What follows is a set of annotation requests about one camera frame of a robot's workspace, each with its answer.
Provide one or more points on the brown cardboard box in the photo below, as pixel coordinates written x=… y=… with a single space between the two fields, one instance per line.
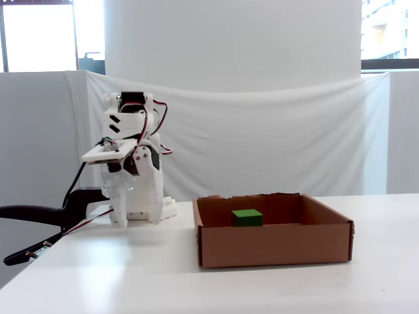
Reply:
x=275 y=245

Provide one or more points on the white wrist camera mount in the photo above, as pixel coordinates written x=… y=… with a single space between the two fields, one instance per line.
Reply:
x=111 y=152

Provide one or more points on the white cloth backdrop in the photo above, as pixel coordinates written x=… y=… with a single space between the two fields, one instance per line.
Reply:
x=262 y=137

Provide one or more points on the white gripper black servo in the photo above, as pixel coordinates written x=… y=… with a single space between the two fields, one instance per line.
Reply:
x=143 y=170

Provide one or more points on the window with dark frame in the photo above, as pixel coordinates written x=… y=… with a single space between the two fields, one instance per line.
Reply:
x=39 y=32
x=393 y=32

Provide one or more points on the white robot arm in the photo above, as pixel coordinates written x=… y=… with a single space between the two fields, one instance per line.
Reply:
x=131 y=126

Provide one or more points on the black table clamp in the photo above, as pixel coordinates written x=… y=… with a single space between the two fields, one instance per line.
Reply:
x=32 y=214

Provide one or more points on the black motor controller board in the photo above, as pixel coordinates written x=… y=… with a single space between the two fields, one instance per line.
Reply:
x=19 y=256

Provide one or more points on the green cube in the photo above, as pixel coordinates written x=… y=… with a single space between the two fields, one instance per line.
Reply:
x=247 y=218

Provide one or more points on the white partition panel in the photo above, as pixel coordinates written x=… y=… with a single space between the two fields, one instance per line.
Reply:
x=404 y=131
x=32 y=131

